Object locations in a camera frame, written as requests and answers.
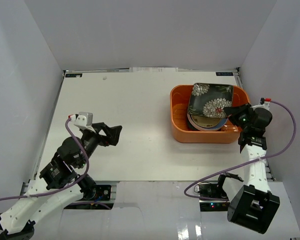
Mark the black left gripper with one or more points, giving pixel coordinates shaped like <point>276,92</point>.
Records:
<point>104,134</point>

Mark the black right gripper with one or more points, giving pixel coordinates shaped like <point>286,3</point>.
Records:
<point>233,112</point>

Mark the light blue round plate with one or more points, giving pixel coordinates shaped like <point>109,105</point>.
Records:
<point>194,127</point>

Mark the black floral square plate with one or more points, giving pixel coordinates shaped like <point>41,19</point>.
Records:
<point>209,100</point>

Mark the beige patterned small plate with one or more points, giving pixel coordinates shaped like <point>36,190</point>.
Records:
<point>205,122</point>

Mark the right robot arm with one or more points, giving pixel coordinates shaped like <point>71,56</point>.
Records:
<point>251,202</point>

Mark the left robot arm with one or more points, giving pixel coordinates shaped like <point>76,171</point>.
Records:
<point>63,182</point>

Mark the orange plastic bin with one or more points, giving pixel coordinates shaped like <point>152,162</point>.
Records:
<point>179,100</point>

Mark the black logo sticker right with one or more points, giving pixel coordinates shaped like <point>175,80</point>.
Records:
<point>224,74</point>

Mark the black logo sticker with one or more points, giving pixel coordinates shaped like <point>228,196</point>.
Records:
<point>224,74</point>
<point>73,75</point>

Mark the white paper sheet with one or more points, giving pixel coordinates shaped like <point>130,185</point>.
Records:
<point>153,69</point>

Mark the black logo sticker left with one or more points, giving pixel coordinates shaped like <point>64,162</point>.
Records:
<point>73,75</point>

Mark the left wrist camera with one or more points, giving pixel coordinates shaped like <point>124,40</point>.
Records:
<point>82,120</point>

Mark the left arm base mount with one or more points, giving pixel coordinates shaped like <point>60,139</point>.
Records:
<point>103,199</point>

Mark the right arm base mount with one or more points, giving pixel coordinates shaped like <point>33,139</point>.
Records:
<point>215,200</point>

